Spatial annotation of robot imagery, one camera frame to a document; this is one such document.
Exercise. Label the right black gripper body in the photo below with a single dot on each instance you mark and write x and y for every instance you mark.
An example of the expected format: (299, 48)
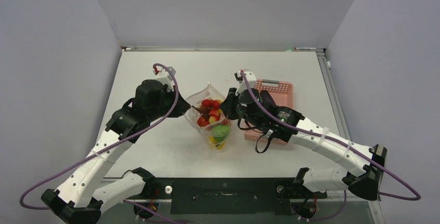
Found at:
(257, 123)

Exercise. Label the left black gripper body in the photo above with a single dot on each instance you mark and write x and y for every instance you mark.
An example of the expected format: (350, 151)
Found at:
(167, 101)

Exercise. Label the red cherry tomato bunch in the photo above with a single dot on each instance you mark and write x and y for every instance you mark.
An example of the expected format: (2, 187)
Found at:
(209, 113)

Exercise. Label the clear zip top bag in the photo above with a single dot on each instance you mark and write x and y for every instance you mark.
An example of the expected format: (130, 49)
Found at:
(209, 92)

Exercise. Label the green lettuce head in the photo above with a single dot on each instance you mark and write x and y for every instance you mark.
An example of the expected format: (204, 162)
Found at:
(219, 133)

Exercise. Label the pink plastic basket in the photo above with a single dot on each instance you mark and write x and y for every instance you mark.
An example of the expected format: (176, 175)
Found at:
(282, 94)

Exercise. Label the yellow bell pepper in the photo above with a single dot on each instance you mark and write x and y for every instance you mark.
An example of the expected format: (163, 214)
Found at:
(217, 143)

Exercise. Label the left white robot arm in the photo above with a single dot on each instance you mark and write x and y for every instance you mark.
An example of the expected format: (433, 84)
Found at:
(80, 199)

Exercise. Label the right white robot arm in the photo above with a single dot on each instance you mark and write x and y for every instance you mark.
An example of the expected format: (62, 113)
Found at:
(356, 169)

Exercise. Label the dark purple eggplant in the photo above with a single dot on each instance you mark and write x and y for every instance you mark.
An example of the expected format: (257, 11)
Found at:
(266, 100)

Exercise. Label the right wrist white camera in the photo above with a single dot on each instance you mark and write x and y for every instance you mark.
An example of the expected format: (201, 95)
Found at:
(246, 78)

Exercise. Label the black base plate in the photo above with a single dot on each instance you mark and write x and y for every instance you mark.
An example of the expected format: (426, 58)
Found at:
(229, 195)

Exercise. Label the aluminium table rail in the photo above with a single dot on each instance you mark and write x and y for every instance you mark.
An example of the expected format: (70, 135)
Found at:
(335, 98)

